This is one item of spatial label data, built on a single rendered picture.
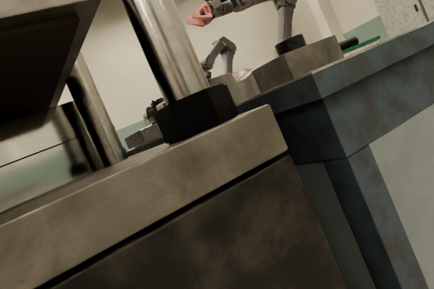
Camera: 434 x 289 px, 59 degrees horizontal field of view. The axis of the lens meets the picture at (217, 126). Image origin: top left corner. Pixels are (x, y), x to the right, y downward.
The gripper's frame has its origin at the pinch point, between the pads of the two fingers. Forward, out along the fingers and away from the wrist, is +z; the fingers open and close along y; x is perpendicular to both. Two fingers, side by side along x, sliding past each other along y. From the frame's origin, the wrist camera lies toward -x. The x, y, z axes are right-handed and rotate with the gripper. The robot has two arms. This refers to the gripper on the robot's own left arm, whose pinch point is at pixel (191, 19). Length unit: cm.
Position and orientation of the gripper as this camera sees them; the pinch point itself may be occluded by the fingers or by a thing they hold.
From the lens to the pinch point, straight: 161.2
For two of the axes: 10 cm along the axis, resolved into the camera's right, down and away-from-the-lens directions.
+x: 4.2, 9.1, 0.4
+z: -8.1, 4.0, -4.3
